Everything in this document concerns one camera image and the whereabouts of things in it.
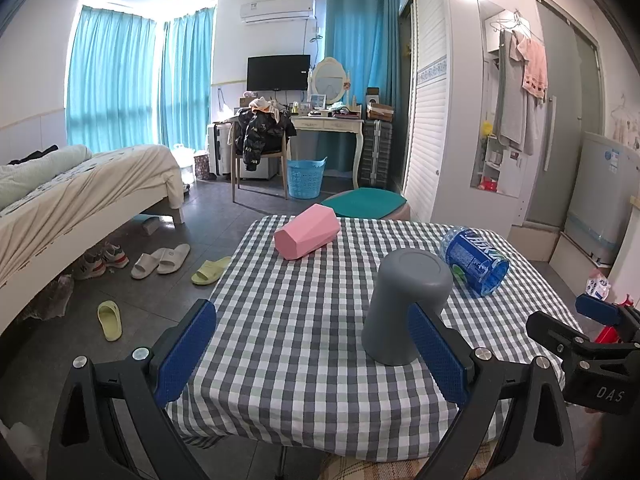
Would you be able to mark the white printed packet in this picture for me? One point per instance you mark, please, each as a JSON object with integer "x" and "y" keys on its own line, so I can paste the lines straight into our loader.
{"x": 597, "y": 286}

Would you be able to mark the oval white mirror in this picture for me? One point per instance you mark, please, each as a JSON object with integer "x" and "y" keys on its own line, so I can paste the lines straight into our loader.
{"x": 330, "y": 80}

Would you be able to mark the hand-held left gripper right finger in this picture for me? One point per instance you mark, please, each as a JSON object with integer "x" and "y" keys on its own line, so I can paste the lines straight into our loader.
{"x": 437, "y": 355}

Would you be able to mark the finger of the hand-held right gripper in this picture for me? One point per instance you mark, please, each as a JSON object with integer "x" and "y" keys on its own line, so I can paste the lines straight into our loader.
{"x": 550, "y": 330}
{"x": 597, "y": 310}

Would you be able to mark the white dressing table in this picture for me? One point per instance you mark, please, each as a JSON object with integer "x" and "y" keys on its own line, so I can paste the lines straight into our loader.
{"x": 330, "y": 125}

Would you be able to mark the white slipper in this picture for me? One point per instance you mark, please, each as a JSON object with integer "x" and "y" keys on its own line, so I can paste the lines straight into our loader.
{"x": 146, "y": 266}
{"x": 173, "y": 258}

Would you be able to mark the wide teal window curtain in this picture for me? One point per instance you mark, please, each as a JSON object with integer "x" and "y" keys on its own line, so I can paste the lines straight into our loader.
{"x": 110, "y": 80}

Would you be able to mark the teal cushioned stool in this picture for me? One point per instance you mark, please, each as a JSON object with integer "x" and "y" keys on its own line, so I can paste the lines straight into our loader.
{"x": 365, "y": 202}

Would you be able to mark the pink faceted cup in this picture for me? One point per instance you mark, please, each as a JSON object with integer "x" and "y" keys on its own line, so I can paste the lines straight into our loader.
{"x": 307, "y": 232}

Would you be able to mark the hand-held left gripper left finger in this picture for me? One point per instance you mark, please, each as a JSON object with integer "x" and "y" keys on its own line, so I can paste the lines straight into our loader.
{"x": 185, "y": 355}

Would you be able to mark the dark checkered suitcase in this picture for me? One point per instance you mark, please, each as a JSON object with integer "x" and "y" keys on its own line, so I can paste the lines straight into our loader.
{"x": 376, "y": 155}

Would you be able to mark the tall teal curtain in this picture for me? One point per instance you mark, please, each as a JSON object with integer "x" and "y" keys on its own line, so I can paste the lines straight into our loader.
{"x": 357, "y": 30}

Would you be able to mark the yellow flower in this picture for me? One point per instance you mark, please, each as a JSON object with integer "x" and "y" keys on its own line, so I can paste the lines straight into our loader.
{"x": 487, "y": 129}

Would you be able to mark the black jacket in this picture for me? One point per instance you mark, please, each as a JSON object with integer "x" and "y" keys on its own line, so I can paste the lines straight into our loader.
{"x": 257, "y": 132}

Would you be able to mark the grey hanging towel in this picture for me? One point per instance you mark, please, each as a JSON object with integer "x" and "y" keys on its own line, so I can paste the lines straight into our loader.
{"x": 510, "y": 105}

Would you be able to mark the green slipper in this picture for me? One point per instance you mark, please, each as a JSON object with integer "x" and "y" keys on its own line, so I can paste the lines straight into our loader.
{"x": 211, "y": 271}
{"x": 110, "y": 321}

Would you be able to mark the cardboard boxes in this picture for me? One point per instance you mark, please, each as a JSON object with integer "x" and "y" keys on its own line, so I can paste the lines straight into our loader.
{"x": 380, "y": 110}

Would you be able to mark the pink hanging towel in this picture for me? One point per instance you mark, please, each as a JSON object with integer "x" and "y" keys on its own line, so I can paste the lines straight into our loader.
{"x": 534, "y": 70}

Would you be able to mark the grey slipper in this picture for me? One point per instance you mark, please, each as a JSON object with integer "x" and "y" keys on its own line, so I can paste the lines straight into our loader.
{"x": 150, "y": 225}

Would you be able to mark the clear plastic bag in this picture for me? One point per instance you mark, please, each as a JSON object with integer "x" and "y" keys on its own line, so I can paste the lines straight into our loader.
{"x": 50, "y": 300}

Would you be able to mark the white suitcase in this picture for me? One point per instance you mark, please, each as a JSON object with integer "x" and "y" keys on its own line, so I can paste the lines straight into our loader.
{"x": 220, "y": 150}

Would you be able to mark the pale green quilt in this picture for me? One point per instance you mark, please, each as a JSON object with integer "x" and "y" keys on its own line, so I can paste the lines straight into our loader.
{"x": 35, "y": 170}

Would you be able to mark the bed with cream sheet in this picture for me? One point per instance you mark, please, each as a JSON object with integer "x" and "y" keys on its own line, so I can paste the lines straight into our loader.
{"x": 85, "y": 190}

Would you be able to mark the grey checkered tablecloth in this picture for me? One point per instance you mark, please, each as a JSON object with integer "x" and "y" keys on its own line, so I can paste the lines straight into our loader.
{"x": 300, "y": 320}

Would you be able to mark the frosted glass door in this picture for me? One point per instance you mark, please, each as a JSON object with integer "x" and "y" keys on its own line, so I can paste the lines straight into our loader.
{"x": 565, "y": 110}

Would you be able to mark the narrow teal window curtain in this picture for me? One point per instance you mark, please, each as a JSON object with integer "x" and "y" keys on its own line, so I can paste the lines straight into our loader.
{"x": 185, "y": 80}

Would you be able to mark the grey cup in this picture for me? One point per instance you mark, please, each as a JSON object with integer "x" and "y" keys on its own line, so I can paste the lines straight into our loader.
{"x": 405, "y": 305}

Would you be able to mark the white washing machine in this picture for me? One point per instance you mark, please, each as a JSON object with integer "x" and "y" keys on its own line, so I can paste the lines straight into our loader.
{"x": 600, "y": 195}

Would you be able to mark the black television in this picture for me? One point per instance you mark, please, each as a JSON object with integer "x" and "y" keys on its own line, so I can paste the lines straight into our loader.
{"x": 278, "y": 72}

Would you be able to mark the white photo frame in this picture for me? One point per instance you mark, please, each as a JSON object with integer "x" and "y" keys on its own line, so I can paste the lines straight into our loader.
{"x": 317, "y": 101}

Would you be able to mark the white air conditioner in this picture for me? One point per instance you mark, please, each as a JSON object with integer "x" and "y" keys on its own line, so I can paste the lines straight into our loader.
{"x": 277, "y": 10}

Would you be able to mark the sneakers under bed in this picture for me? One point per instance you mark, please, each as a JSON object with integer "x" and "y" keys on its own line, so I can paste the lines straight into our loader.
{"x": 90, "y": 266}

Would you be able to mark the white sneaker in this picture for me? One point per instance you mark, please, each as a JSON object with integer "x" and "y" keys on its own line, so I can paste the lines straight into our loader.
{"x": 115, "y": 256}

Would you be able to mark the wooden chair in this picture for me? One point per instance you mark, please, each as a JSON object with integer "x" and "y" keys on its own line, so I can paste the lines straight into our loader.
{"x": 240, "y": 175}

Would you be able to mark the patterned gift bag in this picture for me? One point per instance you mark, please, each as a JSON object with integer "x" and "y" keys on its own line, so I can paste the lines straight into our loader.
{"x": 201, "y": 166}

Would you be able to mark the blue laundry basket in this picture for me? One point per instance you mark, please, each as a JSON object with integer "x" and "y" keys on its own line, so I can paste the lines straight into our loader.
{"x": 305, "y": 180}

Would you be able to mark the blue water bottle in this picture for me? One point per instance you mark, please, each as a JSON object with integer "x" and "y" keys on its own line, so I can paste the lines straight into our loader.
{"x": 475, "y": 260}

